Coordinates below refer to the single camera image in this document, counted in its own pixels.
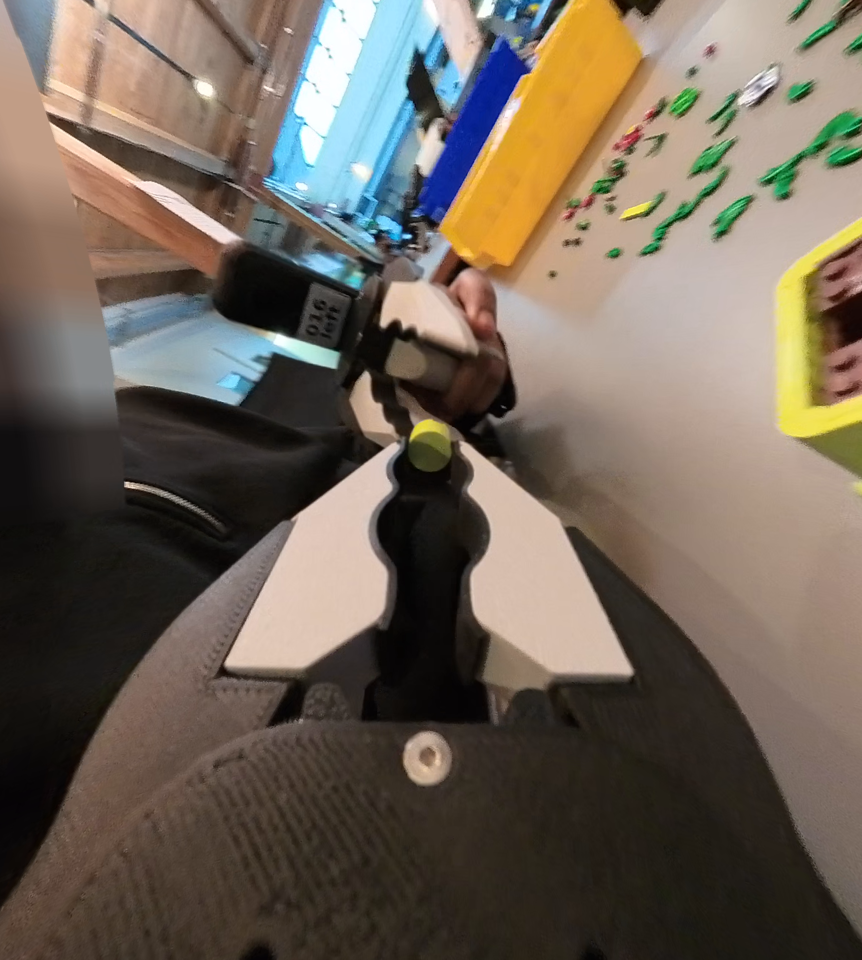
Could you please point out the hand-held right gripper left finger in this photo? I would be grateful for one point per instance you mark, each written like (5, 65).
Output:
(318, 592)

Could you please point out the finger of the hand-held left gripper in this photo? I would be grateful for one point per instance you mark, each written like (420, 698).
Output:
(431, 322)
(378, 409)

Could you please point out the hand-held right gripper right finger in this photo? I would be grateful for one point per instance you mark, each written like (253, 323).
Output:
(543, 592)

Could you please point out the lime green round brick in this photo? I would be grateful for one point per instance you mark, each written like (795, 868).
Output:
(431, 445)

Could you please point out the lime green brick pot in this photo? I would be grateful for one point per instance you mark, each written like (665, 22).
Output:
(851, 427)

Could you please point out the person's left hand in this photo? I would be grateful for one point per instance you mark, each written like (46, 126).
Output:
(479, 300)

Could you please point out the wooden ceiling beam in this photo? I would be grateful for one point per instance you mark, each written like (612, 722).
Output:
(145, 202)

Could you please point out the blue storage bin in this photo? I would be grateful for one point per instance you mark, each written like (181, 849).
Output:
(476, 127)

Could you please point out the yellow storage bin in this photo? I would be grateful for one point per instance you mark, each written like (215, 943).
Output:
(543, 142)

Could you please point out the yellow-green flat brick piece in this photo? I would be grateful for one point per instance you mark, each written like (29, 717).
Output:
(642, 208)

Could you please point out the small red brick pieces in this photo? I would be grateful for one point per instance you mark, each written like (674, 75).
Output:
(630, 140)

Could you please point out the scattered green leaf pieces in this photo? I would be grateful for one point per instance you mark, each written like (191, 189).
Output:
(746, 150)

